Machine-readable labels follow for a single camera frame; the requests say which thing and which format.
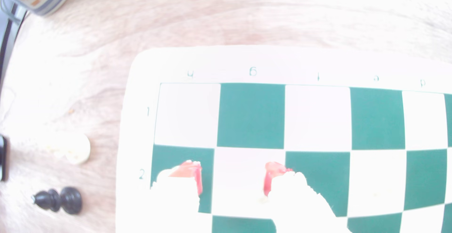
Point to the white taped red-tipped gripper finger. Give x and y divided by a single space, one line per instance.
293 201
176 190

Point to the green and white chess mat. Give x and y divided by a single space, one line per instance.
317 120

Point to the white chess piece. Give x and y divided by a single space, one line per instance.
76 149

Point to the black chess pawn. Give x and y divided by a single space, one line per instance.
60 200

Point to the black flat object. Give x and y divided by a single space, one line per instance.
3 159

